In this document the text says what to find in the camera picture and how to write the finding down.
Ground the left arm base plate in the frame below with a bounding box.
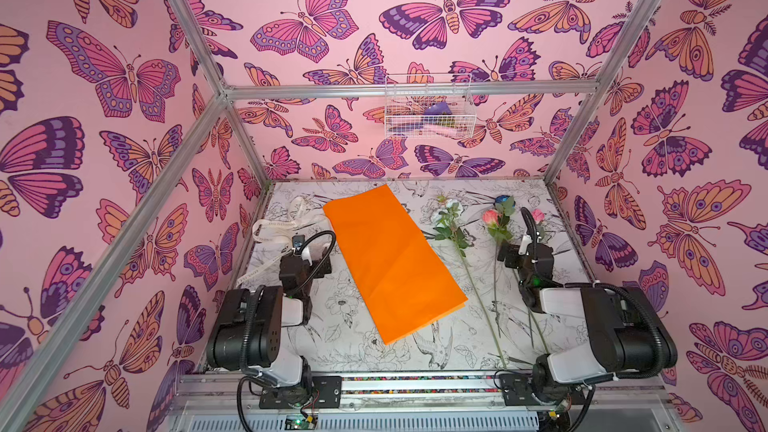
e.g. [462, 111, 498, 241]
[259, 376, 343, 410]

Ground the white fake flower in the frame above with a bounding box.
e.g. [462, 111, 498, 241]
[430, 195, 507, 369]

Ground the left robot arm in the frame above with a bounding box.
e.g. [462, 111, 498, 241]
[205, 230, 336, 392]

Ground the green circuit board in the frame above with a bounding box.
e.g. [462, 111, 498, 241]
[284, 415, 318, 431]

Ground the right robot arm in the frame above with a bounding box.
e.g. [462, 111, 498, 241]
[497, 236, 678, 404]

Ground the orange wrapping paper sheet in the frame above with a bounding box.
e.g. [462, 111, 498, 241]
[323, 185, 467, 345]

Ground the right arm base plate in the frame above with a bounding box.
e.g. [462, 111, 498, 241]
[493, 370, 586, 408]

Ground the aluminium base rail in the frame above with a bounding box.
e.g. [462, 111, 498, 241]
[167, 370, 684, 431]

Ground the white wire basket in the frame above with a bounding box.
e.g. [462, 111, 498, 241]
[382, 72, 477, 141]

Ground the white ribbon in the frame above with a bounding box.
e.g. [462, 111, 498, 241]
[235, 196, 332, 290]

